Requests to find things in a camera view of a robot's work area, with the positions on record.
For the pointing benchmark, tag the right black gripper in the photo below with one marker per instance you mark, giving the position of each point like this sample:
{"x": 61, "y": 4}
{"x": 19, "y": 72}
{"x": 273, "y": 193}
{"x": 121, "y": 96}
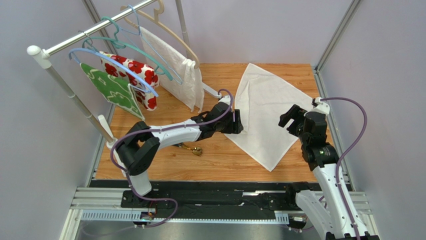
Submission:
{"x": 297, "y": 120}

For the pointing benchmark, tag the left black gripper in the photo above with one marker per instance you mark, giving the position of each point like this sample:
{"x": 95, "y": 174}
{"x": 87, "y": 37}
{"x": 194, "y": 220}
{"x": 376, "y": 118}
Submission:
{"x": 235, "y": 127}

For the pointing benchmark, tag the white cloth napkin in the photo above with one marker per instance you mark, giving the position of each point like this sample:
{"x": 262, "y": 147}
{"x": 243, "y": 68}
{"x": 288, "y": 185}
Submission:
{"x": 262, "y": 97}

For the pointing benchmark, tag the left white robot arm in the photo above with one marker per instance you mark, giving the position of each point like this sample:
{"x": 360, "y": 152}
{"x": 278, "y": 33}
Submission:
{"x": 138, "y": 148}

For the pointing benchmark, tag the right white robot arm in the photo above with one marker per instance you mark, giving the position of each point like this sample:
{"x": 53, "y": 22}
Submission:
{"x": 338, "y": 218}

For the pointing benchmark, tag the white hanging towel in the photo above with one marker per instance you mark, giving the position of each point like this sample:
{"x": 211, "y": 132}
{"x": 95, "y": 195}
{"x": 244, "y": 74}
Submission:
{"x": 186, "y": 86}

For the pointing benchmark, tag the green patterned cloth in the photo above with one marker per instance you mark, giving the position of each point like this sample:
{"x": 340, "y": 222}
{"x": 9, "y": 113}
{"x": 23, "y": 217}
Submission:
{"x": 114, "y": 89}

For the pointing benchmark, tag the beige wooden hanger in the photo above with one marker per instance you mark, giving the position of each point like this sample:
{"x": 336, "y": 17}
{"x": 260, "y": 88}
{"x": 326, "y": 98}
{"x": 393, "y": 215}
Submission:
{"x": 161, "y": 50}

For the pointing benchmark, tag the teal plastic hanger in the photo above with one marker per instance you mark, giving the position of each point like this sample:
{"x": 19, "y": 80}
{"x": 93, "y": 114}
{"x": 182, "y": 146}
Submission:
{"x": 118, "y": 44}

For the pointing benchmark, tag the white slotted cable duct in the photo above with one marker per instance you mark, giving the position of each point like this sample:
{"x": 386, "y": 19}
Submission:
{"x": 137, "y": 216}

